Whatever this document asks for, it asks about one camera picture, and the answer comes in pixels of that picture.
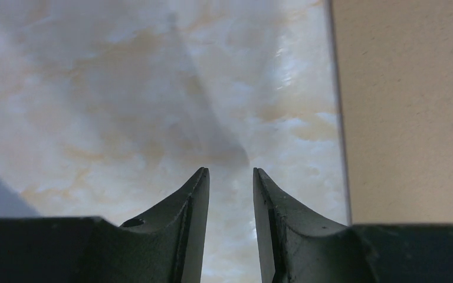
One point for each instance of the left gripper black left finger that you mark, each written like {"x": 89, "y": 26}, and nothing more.
{"x": 163, "y": 244}

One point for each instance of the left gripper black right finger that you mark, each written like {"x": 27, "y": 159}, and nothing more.
{"x": 296, "y": 244}

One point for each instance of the brown frame backing board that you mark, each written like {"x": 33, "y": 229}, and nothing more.
{"x": 395, "y": 61}

